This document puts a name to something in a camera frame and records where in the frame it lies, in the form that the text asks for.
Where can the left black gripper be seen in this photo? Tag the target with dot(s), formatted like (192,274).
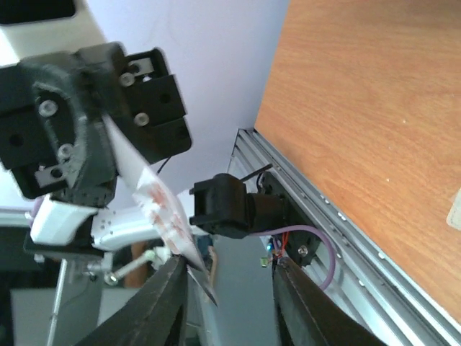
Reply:
(53,138)

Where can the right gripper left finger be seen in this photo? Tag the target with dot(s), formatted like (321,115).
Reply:
(156,315)

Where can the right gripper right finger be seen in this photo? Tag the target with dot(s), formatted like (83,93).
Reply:
(305,315)

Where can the translucent grey card holder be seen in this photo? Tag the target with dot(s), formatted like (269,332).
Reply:
(453,218)

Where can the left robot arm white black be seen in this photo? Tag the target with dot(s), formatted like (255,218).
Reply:
(218,52)

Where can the left small circuit board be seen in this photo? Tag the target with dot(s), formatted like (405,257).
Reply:
(275,250)

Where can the aluminium front rail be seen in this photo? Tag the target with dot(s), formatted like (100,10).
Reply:
(367,284)

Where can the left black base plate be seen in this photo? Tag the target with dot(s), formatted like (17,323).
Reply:
(301,246)

